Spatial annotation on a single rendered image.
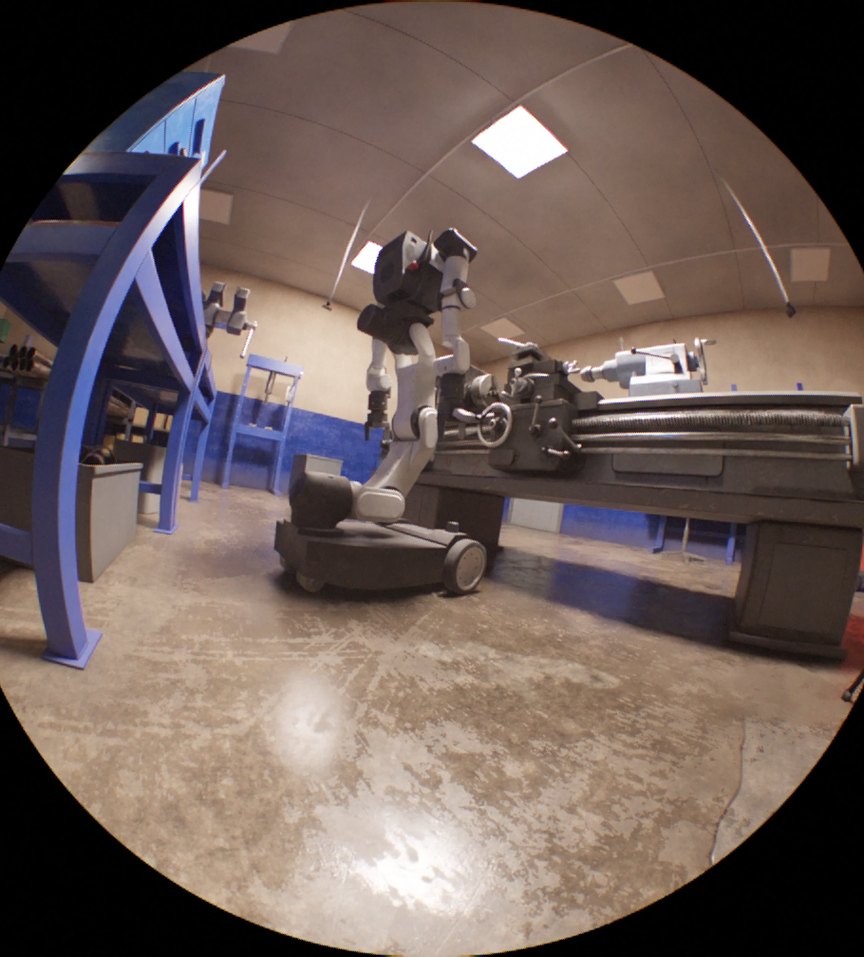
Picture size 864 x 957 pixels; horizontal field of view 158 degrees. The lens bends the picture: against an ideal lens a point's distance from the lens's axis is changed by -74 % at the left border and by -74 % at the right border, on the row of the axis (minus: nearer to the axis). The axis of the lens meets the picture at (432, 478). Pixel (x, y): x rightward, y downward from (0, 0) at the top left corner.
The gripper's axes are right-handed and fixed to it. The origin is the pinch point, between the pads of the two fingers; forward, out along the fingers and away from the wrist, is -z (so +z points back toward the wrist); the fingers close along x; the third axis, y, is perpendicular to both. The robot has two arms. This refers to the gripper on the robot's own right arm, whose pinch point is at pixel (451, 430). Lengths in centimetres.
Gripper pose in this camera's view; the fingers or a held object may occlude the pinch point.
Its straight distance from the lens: 106.8
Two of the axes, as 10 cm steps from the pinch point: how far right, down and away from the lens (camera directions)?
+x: 7.1, -0.6, 7.0
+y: -7.0, -0.7, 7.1
